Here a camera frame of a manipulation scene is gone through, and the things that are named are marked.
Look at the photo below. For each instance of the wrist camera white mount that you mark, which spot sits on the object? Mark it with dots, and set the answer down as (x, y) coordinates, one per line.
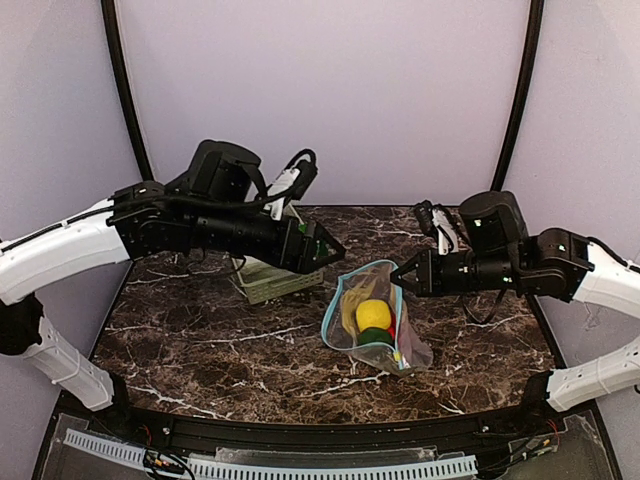
(437, 222)
(292, 183)

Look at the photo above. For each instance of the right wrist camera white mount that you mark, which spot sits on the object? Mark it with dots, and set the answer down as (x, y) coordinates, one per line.
(437, 222)

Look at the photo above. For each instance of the beige plastic basket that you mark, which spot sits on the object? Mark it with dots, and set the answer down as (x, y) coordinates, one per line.
(261, 282)

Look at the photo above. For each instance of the green avocado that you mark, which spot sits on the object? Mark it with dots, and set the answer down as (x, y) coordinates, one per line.
(374, 335)

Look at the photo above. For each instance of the left black frame post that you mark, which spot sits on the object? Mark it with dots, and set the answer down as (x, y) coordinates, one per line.
(123, 87)

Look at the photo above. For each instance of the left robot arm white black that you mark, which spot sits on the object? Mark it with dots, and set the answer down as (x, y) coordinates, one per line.
(221, 202)

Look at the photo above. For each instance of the green bok choy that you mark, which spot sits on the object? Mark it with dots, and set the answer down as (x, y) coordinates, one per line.
(314, 235)

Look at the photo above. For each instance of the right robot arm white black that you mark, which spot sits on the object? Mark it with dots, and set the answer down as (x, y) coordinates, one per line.
(555, 263)

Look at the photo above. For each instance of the orange red chili pepper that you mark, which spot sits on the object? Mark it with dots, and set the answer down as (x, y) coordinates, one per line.
(392, 329)

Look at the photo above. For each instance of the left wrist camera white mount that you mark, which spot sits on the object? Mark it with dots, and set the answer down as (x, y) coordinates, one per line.
(292, 183)

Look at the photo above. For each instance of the right black frame post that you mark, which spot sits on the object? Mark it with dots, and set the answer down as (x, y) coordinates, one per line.
(525, 74)

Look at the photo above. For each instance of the black frame post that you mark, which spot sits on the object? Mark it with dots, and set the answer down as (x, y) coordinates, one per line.
(123, 87)
(525, 74)

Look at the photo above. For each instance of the yellow lemon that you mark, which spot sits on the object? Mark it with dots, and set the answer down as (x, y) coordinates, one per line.
(373, 313)

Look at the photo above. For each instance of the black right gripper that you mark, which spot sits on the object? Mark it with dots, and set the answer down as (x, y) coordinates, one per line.
(429, 273)

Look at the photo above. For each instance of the black curved front rail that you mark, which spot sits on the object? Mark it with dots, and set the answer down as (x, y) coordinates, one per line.
(486, 434)

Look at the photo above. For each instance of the white slotted cable duct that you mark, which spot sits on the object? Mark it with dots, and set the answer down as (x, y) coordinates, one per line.
(228, 463)

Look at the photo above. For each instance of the clear zip top bag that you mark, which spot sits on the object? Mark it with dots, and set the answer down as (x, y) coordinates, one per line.
(408, 353)

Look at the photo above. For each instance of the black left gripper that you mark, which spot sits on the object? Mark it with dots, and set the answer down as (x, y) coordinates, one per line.
(292, 245)

